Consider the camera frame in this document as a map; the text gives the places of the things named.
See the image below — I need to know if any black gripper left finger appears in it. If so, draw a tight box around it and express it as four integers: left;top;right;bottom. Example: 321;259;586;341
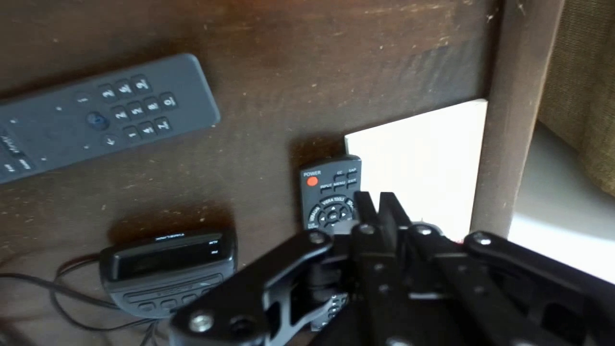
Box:
167;189;390;346

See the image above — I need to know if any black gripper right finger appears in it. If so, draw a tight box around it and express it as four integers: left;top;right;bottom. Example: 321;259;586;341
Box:
378;189;615;346

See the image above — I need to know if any black remote with red button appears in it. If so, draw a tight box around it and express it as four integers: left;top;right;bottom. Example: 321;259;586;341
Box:
298;153;365;236

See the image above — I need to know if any long dark grey remote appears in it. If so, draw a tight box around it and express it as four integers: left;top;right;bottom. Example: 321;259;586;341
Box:
0;51;223;188

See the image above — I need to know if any black digital alarm clock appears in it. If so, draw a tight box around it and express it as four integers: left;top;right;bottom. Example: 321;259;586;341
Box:
98;228;240;320

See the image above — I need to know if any white notepad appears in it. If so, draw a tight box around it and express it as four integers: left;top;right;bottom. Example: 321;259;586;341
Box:
342;97;490;243

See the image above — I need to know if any olive fabric couch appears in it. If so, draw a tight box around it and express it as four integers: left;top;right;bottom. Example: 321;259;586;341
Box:
536;0;615;197

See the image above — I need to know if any dark wood nightstand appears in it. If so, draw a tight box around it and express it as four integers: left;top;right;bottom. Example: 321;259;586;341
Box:
0;0;569;346

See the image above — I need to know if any thin black clock cable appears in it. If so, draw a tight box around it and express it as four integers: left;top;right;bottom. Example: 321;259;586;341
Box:
0;251;169;346

